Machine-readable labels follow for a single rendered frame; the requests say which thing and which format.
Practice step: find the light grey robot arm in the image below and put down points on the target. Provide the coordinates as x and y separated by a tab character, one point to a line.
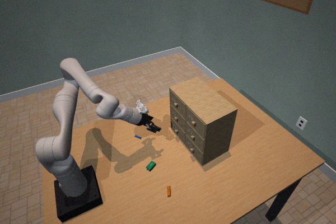
57	148

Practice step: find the wooden chest of drawers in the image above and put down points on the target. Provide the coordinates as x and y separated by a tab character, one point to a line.
213	110

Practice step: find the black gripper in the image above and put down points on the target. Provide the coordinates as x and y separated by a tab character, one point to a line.
146	121

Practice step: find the green battery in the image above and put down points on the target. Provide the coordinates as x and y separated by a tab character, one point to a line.
150	166

